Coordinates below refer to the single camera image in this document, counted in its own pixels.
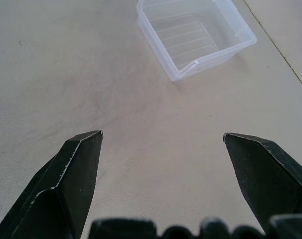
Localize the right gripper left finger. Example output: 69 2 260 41
0 130 104 239

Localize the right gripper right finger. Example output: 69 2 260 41
222 132 302 236

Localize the clear plastic container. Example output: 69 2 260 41
136 0 258 82

